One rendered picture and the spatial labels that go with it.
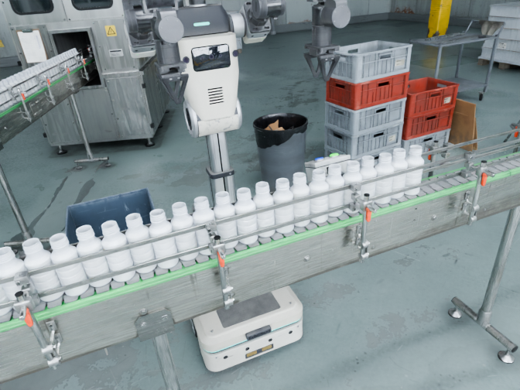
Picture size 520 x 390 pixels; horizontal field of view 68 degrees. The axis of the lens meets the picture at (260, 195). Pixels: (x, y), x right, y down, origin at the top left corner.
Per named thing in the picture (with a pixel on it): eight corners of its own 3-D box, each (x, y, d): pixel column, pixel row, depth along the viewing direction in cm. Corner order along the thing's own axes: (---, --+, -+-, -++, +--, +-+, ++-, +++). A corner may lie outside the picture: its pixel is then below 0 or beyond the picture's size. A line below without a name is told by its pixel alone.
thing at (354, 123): (353, 137, 329) (354, 111, 318) (323, 124, 361) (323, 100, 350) (405, 121, 353) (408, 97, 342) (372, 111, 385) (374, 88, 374)
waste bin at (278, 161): (270, 207, 323) (265, 135, 292) (250, 185, 360) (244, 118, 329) (317, 194, 337) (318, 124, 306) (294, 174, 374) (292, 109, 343)
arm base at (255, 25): (242, 4, 151) (250, 33, 151) (248, -9, 143) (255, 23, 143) (263, 1, 153) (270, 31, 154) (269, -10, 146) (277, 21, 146)
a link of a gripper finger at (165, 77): (167, 107, 98) (160, 69, 93) (162, 102, 104) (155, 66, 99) (193, 103, 100) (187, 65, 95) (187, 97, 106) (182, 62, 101)
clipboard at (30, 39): (27, 63, 407) (15, 29, 391) (49, 61, 407) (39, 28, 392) (25, 63, 403) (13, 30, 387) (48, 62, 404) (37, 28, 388)
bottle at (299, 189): (313, 219, 122) (313, 172, 114) (306, 229, 117) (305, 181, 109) (295, 215, 124) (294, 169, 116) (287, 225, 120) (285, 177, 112)
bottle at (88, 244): (110, 270, 106) (93, 219, 98) (115, 282, 102) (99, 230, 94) (87, 278, 104) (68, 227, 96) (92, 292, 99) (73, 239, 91)
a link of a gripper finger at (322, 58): (327, 76, 121) (328, 44, 117) (340, 80, 115) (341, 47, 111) (308, 80, 119) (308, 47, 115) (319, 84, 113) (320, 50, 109)
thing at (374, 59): (356, 83, 307) (357, 55, 297) (323, 76, 339) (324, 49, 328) (410, 71, 332) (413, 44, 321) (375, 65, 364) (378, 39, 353)
